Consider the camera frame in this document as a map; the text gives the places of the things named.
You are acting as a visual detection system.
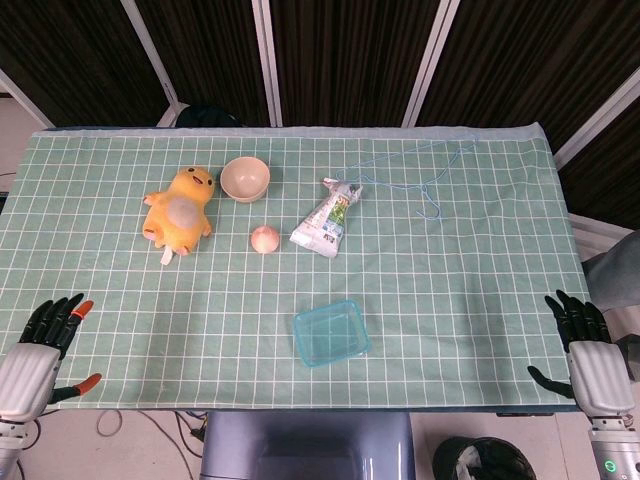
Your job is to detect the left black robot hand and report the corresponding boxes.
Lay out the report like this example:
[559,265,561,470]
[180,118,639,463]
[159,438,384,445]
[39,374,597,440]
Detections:
[0,293,103,424]

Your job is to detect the white furniture piece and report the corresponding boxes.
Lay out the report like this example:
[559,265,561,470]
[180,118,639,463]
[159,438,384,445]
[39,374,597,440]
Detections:
[567,212,634,261]

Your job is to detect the yellow plush duck toy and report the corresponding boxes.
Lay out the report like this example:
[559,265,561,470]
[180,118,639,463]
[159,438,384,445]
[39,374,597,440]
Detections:
[141,165,217,265]

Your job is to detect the green checkered tablecloth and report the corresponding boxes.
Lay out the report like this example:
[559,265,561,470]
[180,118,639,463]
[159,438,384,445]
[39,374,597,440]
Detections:
[0,122,616,412]

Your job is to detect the beige bowl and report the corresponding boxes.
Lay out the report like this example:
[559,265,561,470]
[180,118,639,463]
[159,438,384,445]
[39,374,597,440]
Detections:
[220,156,272,204]

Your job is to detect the peach fruit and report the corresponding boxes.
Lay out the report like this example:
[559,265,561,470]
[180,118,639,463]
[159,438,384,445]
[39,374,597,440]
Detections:
[250,225,282,256]

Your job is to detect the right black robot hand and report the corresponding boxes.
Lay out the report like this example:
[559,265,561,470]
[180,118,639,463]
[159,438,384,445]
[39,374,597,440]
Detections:
[527,288,635,419]

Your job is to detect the white partition frame post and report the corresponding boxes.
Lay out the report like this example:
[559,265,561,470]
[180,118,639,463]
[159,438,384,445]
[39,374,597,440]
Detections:
[119,0,182,126]
[251,0,284,127]
[401,0,462,127]
[0,67,54,131]
[551,64,640,170]

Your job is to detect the black bag behind table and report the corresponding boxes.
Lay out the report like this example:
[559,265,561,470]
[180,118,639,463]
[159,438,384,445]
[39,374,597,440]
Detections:
[175,103,244,129]

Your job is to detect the blue-grey robot torso base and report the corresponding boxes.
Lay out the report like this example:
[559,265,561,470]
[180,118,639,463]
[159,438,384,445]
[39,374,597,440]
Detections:
[199,410,416,480]

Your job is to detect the black trash bin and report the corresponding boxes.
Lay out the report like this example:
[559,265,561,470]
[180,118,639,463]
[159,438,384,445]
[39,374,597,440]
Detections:
[432,436,537,480]

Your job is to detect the blue wire clothes hanger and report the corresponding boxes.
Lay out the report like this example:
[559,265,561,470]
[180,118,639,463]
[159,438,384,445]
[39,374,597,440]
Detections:
[334,137,481,222]

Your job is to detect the grey looped floor cable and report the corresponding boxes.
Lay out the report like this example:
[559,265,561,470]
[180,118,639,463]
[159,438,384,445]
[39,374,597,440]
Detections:
[95,409,124,437]

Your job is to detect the black floor cables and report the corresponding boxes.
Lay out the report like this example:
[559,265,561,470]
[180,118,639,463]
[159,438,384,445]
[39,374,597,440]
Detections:
[132,409,209,480]

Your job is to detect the clear container with blue lid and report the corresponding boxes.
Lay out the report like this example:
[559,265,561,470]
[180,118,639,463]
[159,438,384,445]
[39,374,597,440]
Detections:
[292,298,372,370]

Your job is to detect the white printed snack bag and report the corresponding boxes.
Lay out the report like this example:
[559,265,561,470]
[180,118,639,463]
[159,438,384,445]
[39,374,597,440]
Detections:
[289,177,365,259]

